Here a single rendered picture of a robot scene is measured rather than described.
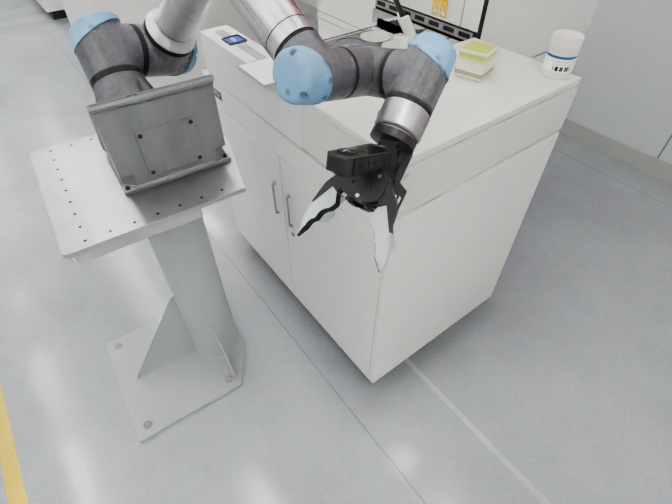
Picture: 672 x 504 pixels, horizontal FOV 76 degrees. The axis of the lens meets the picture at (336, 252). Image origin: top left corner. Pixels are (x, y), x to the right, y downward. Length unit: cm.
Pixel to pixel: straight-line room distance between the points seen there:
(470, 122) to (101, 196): 84
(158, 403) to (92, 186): 82
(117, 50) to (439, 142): 72
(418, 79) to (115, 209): 71
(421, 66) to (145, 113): 59
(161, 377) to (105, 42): 110
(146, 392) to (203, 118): 102
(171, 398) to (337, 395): 58
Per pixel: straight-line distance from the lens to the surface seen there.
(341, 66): 65
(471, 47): 119
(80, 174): 122
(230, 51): 136
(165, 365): 174
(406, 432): 155
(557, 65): 126
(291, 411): 157
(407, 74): 68
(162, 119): 103
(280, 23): 67
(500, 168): 118
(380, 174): 62
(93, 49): 113
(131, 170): 107
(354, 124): 95
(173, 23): 113
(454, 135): 95
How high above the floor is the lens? 143
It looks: 46 degrees down
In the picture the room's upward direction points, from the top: straight up
